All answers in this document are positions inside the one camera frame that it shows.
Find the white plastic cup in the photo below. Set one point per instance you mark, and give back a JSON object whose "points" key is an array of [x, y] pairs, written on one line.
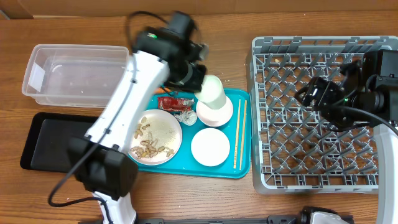
{"points": [[212, 92]]}

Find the wooden chopstick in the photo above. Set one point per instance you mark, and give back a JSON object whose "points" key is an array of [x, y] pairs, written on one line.
{"points": [[237, 135], [243, 135]]}

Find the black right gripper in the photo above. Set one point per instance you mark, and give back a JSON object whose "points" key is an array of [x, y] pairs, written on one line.
{"points": [[329, 94]]}

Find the teal plastic tray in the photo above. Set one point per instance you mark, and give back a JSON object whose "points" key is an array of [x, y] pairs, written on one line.
{"points": [[183, 163]]}

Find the red snack wrapper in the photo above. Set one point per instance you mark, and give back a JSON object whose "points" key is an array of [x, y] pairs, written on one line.
{"points": [[171, 104]]}

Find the black tray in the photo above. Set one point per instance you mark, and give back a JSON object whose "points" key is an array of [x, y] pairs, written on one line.
{"points": [[46, 144]]}

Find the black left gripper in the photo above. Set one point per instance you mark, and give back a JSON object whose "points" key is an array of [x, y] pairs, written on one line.
{"points": [[201, 71]]}

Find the white bowl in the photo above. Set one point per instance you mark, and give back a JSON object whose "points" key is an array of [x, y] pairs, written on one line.
{"points": [[210, 147]]}

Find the clear plastic bin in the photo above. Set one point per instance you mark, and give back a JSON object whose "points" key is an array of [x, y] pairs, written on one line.
{"points": [[74, 75]]}

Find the pink plate with peanuts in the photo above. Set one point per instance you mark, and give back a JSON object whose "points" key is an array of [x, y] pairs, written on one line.
{"points": [[157, 138]]}

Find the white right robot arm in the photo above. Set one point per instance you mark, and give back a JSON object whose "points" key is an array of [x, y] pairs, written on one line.
{"points": [[367, 96]]}

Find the grey dishwasher rack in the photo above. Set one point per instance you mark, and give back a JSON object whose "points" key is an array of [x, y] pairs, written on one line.
{"points": [[292, 150]]}

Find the orange carrot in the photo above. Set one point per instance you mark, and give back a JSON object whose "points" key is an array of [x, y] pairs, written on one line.
{"points": [[162, 91]]}

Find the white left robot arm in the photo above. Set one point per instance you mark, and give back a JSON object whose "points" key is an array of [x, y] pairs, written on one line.
{"points": [[100, 159]]}

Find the pink bowl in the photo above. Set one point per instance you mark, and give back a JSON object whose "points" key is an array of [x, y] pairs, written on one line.
{"points": [[215, 118]]}

